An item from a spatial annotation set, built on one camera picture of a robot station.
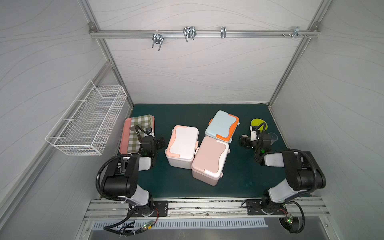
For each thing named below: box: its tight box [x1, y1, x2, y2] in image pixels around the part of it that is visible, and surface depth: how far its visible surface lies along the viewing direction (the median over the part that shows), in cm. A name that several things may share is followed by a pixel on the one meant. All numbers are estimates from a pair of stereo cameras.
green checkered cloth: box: [127, 114, 153, 153], surface depth 110 cm
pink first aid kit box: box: [191, 136, 231, 186], surface depth 78 cm
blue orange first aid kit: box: [205, 110, 240, 143], surface depth 91 cm
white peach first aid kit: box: [165, 125, 199, 170], surface depth 83 cm
